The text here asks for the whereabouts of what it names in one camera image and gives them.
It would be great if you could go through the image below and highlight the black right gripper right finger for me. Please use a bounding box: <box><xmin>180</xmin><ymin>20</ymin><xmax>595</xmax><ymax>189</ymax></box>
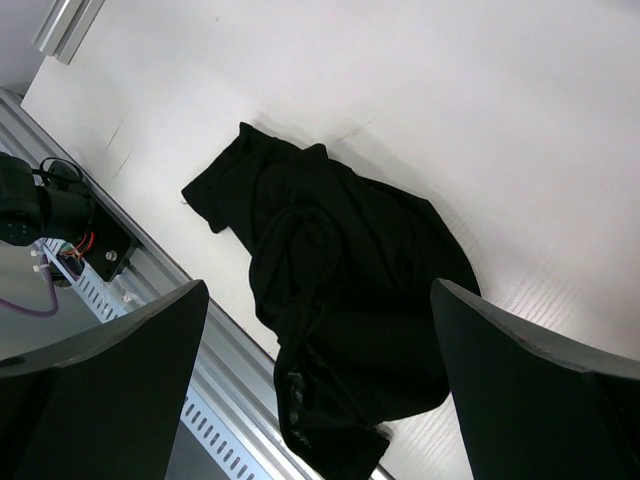
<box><xmin>431</xmin><ymin>280</ymin><xmax>639</xmax><ymax>479</ymax></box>

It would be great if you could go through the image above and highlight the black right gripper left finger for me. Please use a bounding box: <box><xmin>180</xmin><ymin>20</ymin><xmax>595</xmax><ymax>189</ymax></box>
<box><xmin>0</xmin><ymin>278</ymin><xmax>210</xmax><ymax>480</ymax></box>

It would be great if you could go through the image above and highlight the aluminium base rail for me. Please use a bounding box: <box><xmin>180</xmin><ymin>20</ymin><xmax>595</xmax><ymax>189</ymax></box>
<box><xmin>0</xmin><ymin>87</ymin><xmax>396</xmax><ymax>480</ymax></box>

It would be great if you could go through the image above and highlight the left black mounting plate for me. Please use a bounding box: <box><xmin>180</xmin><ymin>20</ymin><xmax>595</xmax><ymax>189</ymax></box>
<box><xmin>81</xmin><ymin>205</ymin><xmax>139</xmax><ymax>282</ymax></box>

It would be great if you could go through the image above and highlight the black tank top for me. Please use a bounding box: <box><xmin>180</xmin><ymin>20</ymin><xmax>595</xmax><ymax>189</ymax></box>
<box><xmin>183</xmin><ymin>123</ymin><xmax>479</xmax><ymax>479</ymax></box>

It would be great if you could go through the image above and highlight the slotted white cable duct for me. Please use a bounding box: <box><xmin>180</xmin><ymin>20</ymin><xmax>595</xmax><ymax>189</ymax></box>
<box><xmin>44</xmin><ymin>240</ymin><xmax>283</xmax><ymax>479</ymax></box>

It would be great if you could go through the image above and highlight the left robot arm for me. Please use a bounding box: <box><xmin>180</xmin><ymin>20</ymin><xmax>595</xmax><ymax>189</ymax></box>
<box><xmin>1</xmin><ymin>153</ymin><xmax>96</xmax><ymax>260</ymax></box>

